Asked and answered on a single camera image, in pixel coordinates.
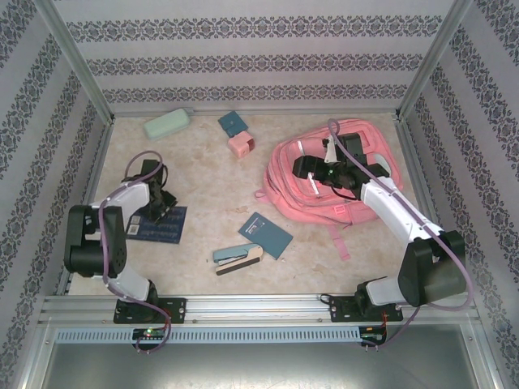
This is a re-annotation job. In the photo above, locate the dark blue book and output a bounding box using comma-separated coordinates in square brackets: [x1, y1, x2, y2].
[128, 205, 187, 244]

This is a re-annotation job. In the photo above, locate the pink backpack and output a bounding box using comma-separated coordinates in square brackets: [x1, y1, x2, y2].
[254, 118, 405, 260]

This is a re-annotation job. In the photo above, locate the small pink cube box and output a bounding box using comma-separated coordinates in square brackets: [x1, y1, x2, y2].
[227, 130, 256, 159]

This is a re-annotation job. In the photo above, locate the mint green pencil case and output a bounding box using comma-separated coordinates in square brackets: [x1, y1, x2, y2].
[142, 108, 191, 142]

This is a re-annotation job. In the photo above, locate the teal notebook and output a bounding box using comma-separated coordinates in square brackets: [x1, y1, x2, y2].
[238, 212, 294, 260]

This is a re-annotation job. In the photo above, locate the small teal wallet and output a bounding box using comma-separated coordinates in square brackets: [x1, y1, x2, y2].
[218, 111, 249, 137]

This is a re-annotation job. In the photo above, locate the light blue stapler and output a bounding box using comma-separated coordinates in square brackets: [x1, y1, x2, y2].
[212, 242, 263, 276]

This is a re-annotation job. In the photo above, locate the aluminium frame back rail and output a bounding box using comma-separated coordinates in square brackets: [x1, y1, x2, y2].
[109, 105, 401, 119]

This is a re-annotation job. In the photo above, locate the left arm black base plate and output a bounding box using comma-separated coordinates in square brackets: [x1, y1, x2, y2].
[114, 297, 187, 325]

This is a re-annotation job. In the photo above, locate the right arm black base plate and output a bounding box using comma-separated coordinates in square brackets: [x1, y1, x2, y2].
[328, 295, 405, 323]

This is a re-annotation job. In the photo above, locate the aluminium mounting rail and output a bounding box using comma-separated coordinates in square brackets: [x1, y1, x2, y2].
[38, 294, 475, 325]

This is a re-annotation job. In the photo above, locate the aluminium frame post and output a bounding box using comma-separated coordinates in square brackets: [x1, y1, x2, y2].
[34, 0, 115, 122]
[395, 0, 474, 119]

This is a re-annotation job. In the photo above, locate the grey slotted cable duct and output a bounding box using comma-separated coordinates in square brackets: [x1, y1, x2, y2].
[54, 327, 362, 344]

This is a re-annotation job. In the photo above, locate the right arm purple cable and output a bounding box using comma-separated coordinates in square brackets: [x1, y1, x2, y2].
[327, 118, 476, 353]

